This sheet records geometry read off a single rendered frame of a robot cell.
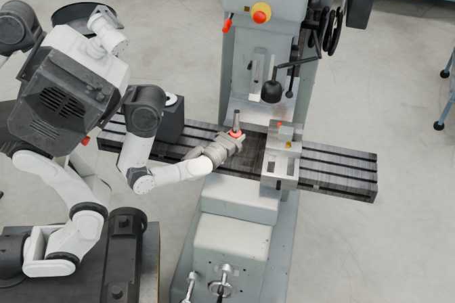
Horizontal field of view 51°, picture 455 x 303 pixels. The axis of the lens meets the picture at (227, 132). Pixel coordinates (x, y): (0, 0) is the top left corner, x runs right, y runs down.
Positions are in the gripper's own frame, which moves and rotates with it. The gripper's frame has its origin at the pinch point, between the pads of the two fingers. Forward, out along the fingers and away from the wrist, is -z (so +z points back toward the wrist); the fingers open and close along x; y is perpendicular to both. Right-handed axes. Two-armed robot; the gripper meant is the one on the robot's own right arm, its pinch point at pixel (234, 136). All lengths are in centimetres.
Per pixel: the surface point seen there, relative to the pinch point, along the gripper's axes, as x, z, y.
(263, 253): -29.0, 15.3, 37.4
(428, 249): -86, -98, 114
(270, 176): -18.7, -0.2, 10.6
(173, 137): 27.6, 6.2, 13.2
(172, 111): 28.1, 5.7, -1.4
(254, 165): -7.4, -6.6, 17.3
